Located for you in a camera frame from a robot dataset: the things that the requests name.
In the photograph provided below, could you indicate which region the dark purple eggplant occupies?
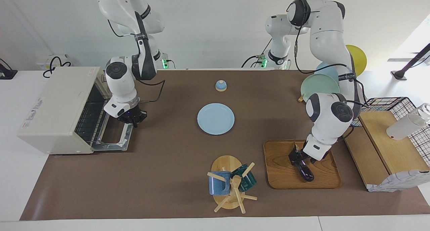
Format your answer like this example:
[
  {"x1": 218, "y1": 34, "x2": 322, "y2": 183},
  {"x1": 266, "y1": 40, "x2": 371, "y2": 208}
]
[{"x1": 293, "y1": 142, "x2": 315, "y2": 182}]

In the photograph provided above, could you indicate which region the glass oven door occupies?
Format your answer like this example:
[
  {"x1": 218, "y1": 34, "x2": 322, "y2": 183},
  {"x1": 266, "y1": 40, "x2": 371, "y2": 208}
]
[{"x1": 91, "y1": 122, "x2": 134, "y2": 152}]

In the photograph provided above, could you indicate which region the beige toaster oven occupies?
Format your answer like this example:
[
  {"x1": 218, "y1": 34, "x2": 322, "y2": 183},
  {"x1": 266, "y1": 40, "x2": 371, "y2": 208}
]
[{"x1": 17, "y1": 67, "x2": 134, "y2": 155}]

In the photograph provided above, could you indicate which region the brown wooden tray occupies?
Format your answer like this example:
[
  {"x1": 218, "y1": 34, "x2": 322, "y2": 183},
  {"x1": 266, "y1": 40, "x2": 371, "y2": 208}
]
[{"x1": 263, "y1": 140, "x2": 342, "y2": 190}]

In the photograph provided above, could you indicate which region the dark green mug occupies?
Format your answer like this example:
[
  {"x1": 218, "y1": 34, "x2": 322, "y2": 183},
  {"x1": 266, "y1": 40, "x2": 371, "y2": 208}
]
[{"x1": 230, "y1": 164, "x2": 257, "y2": 192}]

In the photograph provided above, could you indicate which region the brown table mat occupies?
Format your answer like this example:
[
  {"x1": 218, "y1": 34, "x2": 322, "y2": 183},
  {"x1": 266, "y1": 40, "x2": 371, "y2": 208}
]
[{"x1": 19, "y1": 70, "x2": 430, "y2": 221}]

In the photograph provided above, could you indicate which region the wooden mug tree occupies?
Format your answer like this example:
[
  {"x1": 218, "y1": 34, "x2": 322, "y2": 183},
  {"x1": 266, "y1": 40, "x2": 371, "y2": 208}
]
[{"x1": 207, "y1": 155, "x2": 258, "y2": 214}]

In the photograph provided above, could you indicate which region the mint green plate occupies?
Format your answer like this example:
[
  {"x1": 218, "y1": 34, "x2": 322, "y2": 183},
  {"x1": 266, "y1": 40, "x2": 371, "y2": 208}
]
[{"x1": 300, "y1": 74, "x2": 340, "y2": 104}]

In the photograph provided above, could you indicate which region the blue mug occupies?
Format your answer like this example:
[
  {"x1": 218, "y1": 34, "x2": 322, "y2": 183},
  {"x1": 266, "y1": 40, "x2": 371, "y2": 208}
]
[{"x1": 208, "y1": 171, "x2": 231, "y2": 196}]

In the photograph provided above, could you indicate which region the light blue racked plate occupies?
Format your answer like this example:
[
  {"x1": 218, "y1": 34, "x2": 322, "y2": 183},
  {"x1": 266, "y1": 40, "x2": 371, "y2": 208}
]
[{"x1": 315, "y1": 62, "x2": 340, "y2": 85}]

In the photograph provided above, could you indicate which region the patterned white cloth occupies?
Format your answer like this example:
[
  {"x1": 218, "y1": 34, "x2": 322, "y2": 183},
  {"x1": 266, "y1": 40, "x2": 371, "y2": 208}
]
[{"x1": 366, "y1": 169, "x2": 430, "y2": 193}]

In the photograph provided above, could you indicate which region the white cup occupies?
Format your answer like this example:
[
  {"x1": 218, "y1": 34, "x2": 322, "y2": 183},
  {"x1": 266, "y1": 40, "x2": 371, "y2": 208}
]
[{"x1": 386, "y1": 103, "x2": 430, "y2": 141}]

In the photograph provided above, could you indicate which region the white power strip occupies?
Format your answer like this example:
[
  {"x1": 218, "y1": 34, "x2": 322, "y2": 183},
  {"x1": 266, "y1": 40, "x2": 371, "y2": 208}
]
[{"x1": 36, "y1": 54, "x2": 68, "y2": 71}]

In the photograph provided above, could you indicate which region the yellow plate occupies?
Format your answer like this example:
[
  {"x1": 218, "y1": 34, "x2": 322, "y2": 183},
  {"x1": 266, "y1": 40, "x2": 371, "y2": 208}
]
[{"x1": 345, "y1": 45, "x2": 368, "y2": 77}]

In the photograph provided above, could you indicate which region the black stand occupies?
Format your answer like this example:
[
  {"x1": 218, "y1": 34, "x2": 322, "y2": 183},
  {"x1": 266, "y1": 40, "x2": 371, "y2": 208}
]
[{"x1": 391, "y1": 43, "x2": 430, "y2": 81}]

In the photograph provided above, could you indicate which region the black clamp device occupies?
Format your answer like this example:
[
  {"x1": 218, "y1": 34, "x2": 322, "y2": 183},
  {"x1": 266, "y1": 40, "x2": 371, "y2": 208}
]
[{"x1": 0, "y1": 59, "x2": 18, "y2": 80}]

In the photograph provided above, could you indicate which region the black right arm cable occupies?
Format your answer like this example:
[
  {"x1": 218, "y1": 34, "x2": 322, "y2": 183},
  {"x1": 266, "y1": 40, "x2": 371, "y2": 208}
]
[{"x1": 107, "y1": 19, "x2": 166, "y2": 104}]

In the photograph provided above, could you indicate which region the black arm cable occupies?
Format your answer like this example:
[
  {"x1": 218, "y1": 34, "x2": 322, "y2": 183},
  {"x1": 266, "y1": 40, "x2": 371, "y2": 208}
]
[
  {"x1": 293, "y1": 23, "x2": 370, "y2": 109},
  {"x1": 107, "y1": 19, "x2": 166, "y2": 104}
]

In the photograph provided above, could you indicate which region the metal oven wire rack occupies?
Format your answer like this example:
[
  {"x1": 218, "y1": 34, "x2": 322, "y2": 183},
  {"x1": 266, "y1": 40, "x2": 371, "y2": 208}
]
[{"x1": 75, "y1": 83, "x2": 112, "y2": 146}]

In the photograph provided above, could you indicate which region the wooden wire shelf rack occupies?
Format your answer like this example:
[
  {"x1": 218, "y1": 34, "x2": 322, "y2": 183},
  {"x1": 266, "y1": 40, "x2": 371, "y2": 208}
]
[{"x1": 343, "y1": 111, "x2": 430, "y2": 191}]

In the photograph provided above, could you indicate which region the black wire basket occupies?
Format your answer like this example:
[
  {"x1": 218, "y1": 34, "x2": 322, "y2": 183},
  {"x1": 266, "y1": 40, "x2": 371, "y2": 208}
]
[{"x1": 349, "y1": 97, "x2": 430, "y2": 167}]

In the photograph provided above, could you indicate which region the black power strip cable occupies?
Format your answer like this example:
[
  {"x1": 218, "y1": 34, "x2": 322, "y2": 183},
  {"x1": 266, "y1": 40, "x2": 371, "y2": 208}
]
[{"x1": 43, "y1": 56, "x2": 72, "y2": 79}]

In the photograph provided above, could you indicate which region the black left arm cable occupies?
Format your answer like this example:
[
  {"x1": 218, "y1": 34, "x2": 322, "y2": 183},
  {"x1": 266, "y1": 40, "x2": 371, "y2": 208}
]
[{"x1": 293, "y1": 23, "x2": 370, "y2": 109}]

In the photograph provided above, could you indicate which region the black base cable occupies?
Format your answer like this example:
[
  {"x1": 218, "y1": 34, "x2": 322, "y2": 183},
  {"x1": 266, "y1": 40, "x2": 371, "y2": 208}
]
[{"x1": 242, "y1": 39, "x2": 273, "y2": 69}]

